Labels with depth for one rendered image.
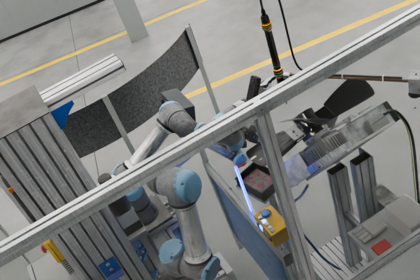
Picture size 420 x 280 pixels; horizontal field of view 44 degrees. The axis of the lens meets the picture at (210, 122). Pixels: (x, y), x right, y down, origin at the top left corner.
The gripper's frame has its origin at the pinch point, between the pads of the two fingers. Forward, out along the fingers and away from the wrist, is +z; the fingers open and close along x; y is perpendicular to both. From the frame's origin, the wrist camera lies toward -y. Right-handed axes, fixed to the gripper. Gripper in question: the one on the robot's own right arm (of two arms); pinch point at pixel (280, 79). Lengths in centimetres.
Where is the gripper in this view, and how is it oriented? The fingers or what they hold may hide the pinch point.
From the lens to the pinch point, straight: 225.7
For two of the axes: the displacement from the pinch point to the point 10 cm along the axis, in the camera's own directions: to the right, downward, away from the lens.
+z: 8.1, -5.1, 2.8
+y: 2.9, 7.6, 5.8
